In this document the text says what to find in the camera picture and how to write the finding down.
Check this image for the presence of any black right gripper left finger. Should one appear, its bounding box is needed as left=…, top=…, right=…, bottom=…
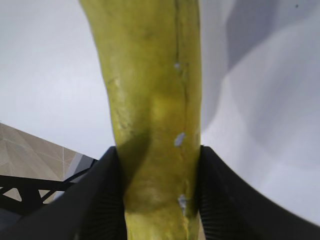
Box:
left=0, top=147, right=127, bottom=240

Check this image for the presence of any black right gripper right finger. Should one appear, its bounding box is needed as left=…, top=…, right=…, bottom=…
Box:
left=196, top=146, right=320, bottom=240

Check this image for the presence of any yellow banana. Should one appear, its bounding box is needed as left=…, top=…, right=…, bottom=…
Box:
left=80, top=0, right=202, bottom=240

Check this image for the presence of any black metal frame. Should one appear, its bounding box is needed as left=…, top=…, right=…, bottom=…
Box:
left=0, top=158, right=113, bottom=220

